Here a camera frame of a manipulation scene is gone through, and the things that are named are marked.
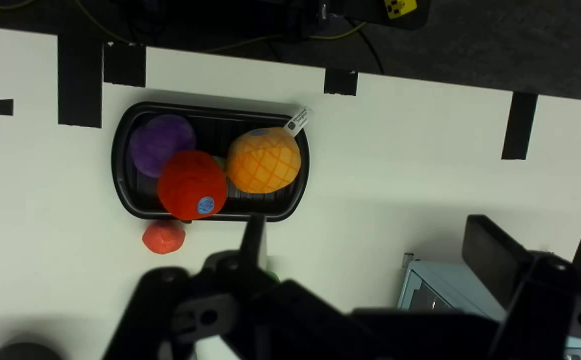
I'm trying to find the black plastic tray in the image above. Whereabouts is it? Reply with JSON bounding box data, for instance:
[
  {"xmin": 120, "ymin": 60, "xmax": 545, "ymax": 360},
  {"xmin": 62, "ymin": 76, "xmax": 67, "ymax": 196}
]
[{"xmin": 110, "ymin": 100, "xmax": 310, "ymax": 223}]

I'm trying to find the small black tape square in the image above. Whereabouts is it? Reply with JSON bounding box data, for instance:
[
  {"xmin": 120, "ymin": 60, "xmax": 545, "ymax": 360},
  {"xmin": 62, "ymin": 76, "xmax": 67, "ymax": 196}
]
[{"xmin": 322, "ymin": 68, "xmax": 361, "ymax": 97}]

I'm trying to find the purple plush fruit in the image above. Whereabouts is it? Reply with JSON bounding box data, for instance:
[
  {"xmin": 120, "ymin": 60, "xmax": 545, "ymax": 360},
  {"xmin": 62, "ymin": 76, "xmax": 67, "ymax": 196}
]
[{"xmin": 128, "ymin": 112, "xmax": 198, "ymax": 180}]

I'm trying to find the orange plush fruit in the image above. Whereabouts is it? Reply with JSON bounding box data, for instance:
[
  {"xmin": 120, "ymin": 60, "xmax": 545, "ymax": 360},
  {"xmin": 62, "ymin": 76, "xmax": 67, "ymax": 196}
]
[{"xmin": 227, "ymin": 105, "xmax": 312, "ymax": 196}]

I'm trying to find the red plush apple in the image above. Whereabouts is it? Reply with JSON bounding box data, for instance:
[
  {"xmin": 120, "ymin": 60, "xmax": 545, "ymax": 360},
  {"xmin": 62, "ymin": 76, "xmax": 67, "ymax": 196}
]
[{"xmin": 157, "ymin": 147, "xmax": 230, "ymax": 223}]

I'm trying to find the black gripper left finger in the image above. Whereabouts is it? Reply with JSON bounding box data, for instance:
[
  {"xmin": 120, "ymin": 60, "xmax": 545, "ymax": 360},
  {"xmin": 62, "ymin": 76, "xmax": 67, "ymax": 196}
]
[{"xmin": 100, "ymin": 211, "xmax": 354, "ymax": 360}]

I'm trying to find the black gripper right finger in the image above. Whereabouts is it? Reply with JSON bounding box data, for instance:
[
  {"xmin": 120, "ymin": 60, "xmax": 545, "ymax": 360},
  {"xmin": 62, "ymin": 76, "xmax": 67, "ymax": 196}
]
[{"xmin": 462, "ymin": 211, "xmax": 581, "ymax": 360}]

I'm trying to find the light blue toaster oven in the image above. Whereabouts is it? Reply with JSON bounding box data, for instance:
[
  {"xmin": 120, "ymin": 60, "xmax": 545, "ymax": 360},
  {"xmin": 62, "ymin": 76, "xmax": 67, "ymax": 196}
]
[{"xmin": 397, "ymin": 249, "xmax": 581, "ymax": 360}]

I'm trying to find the long wide black tape strip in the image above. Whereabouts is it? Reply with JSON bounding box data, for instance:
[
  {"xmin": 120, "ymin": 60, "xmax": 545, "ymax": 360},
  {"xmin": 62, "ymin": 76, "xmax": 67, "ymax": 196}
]
[{"xmin": 56, "ymin": 32, "xmax": 106, "ymax": 128}]

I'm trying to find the yellow black hand tool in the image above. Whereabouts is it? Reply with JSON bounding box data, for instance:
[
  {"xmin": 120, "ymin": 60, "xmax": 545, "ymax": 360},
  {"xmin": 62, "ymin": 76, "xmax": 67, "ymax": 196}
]
[{"xmin": 381, "ymin": 0, "xmax": 421, "ymax": 19}]

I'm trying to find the short wide black tape strip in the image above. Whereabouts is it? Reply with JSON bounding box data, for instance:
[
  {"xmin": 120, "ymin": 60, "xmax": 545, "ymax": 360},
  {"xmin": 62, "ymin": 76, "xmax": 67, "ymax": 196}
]
[{"xmin": 102, "ymin": 40, "xmax": 149, "ymax": 88}]

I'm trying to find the long thin black tape strip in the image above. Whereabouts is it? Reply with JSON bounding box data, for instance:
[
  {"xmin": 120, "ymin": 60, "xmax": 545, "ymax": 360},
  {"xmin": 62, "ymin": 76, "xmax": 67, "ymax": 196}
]
[{"xmin": 502, "ymin": 90, "xmax": 539, "ymax": 161}]

